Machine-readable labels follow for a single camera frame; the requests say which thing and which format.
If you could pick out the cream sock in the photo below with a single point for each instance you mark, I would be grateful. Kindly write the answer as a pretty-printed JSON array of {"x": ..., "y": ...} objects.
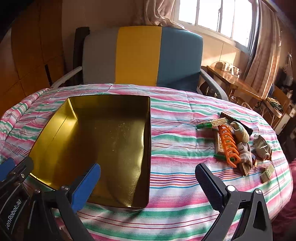
[{"x": 241, "y": 134}]

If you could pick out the orange snack packet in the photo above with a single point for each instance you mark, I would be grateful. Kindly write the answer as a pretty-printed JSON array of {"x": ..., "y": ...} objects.
[{"x": 261, "y": 146}]

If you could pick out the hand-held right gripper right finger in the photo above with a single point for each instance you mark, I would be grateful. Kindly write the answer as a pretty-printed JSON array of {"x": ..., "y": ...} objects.
[{"x": 208, "y": 185}]

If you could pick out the green cracker packet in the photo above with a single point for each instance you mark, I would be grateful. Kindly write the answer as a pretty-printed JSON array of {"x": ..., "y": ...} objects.
[
  {"x": 218, "y": 143},
  {"x": 217, "y": 122}
]

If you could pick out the window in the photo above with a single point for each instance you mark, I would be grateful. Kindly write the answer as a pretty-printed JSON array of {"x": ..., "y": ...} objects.
[{"x": 219, "y": 14}]

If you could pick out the grey-brown rolled sock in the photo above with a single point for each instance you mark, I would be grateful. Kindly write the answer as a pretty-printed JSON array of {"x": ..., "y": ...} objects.
[{"x": 244, "y": 148}]

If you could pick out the clear tray with glasses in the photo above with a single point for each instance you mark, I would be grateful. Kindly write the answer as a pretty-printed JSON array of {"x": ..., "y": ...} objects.
[{"x": 227, "y": 68}]

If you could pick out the beige patterned curtain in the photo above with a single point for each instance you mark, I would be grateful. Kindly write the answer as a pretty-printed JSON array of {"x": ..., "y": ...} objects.
[{"x": 266, "y": 46}]

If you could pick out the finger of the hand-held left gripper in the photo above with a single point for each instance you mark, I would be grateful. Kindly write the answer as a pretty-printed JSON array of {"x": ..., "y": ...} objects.
[{"x": 7, "y": 165}]

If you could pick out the small beige box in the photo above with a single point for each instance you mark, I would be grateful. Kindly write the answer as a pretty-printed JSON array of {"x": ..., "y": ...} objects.
[{"x": 267, "y": 173}]

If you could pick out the grey yellow blue armchair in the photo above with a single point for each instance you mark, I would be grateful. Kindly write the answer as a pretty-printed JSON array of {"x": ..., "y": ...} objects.
[{"x": 138, "y": 55}]

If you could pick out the gold tin container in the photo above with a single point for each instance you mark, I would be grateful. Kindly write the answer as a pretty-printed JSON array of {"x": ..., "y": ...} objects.
[{"x": 104, "y": 139}]

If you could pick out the wooden side table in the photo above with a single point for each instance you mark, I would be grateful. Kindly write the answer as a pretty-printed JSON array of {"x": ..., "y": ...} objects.
[{"x": 235, "y": 81}]

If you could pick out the wooden wardrobe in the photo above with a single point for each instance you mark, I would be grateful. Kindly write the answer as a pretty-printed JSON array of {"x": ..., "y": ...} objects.
[{"x": 30, "y": 46}]

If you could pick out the orange plastic rack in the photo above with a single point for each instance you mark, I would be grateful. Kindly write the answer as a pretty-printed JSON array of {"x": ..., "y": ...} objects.
[{"x": 221, "y": 128}]

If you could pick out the brown wafer packet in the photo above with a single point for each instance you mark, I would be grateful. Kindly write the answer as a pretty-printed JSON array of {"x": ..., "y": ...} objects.
[{"x": 227, "y": 115}]

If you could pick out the small table with metal legs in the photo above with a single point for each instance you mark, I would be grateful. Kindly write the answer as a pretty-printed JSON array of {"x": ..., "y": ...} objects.
[{"x": 277, "y": 102}]

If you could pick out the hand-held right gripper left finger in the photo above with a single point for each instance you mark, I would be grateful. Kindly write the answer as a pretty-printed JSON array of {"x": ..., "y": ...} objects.
[{"x": 85, "y": 185}]

